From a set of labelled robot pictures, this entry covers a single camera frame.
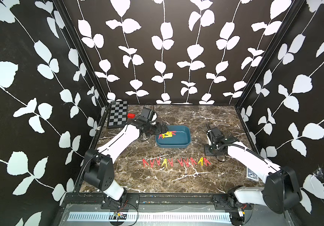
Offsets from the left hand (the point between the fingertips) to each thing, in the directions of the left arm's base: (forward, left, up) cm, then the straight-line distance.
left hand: (163, 128), depth 84 cm
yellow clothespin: (-14, -24, -17) cm, 32 cm away
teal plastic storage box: (+3, -14, -19) cm, 24 cm away
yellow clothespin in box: (+6, -3, -16) cm, 18 cm away
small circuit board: (-41, +25, -17) cm, 51 cm away
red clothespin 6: (-15, -15, -17) cm, 27 cm away
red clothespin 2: (-16, +8, -16) cm, 24 cm away
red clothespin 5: (-15, -11, -17) cm, 25 cm away
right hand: (-10, -26, -9) cm, 30 cm away
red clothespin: (-14, +13, -17) cm, 25 cm away
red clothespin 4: (-15, -5, -17) cm, 23 cm away
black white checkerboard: (+25, +35, -15) cm, 46 cm away
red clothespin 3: (-14, +4, -17) cm, 22 cm away
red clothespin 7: (-14, -18, -16) cm, 28 cm away
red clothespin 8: (-15, -27, -17) cm, 35 cm away
